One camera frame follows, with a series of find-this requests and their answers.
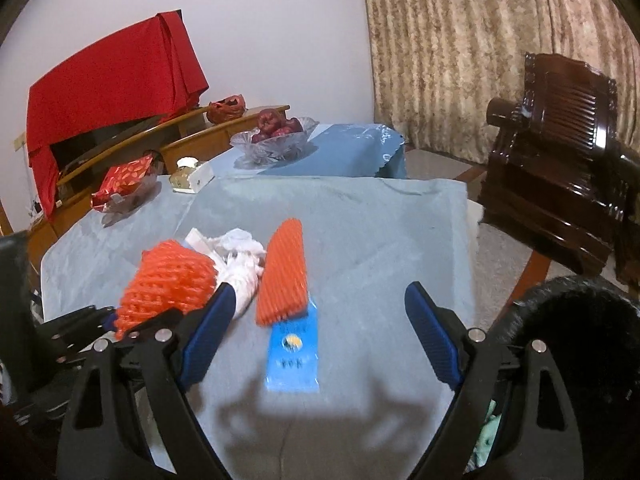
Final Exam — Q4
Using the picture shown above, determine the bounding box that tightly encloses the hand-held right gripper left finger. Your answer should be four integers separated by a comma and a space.
57, 282, 236, 480

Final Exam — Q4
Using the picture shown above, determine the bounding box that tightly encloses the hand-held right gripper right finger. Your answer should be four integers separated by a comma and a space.
404, 281, 586, 480

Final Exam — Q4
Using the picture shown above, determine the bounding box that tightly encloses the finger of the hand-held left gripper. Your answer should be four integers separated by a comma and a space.
35, 305, 121, 363

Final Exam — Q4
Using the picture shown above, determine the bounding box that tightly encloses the round orange foam fruit net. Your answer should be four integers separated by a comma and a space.
115, 240, 219, 341

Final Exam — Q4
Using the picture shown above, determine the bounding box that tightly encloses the white tissue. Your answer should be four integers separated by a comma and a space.
184, 227, 222, 261
212, 228, 266, 318

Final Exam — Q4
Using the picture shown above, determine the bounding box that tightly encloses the blue packet wrapper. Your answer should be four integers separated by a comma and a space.
264, 297, 321, 395

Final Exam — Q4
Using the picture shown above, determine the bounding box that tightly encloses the long orange foam fruit net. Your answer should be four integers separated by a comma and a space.
255, 218, 308, 327

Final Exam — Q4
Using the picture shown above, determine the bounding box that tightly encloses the black trash bin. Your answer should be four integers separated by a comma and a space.
487, 275, 640, 480

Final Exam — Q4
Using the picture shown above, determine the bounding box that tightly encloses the light green cloth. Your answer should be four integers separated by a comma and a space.
467, 399, 503, 473

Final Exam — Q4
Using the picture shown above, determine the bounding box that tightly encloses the grey-blue tablecloth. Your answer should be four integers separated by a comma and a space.
40, 175, 481, 480

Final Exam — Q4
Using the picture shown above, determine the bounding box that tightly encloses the clear glass dish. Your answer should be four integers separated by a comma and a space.
102, 180, 163, 216

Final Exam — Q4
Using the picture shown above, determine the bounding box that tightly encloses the red patterned gift packet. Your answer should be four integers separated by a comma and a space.
90, 154, 156, 211

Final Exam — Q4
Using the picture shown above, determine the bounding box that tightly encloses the white and gold tissue box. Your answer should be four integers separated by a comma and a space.
170, 156, 216, 194

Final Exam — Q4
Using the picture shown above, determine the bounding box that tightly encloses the black television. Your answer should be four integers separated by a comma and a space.
50, 115, 166, 181

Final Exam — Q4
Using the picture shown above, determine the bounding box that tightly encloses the wooden cabinet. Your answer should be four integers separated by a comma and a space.
0, 105, 291, 271

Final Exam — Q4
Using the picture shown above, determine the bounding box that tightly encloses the glass fruit bowl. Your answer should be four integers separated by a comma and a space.
230, 116, 320, 166

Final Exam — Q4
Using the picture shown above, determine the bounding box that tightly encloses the blue plastic tablecloth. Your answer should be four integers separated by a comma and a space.
212, 122, 407, 181

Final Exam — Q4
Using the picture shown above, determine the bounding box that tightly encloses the dark wooden chair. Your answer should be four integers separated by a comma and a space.
475, 51, 640, 286

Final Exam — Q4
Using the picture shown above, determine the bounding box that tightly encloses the large red apple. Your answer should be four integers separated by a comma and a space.
257, 108, 285, 137

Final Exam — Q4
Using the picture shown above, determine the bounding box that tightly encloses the red plastic bag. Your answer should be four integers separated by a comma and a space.
206, 95, 247, 125

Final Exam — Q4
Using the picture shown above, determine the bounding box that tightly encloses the red cloth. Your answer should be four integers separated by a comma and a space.
26, 10, 210, 221

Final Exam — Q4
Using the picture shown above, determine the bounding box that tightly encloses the beige patterned curtain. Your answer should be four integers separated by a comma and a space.
352, 0, 640, 166

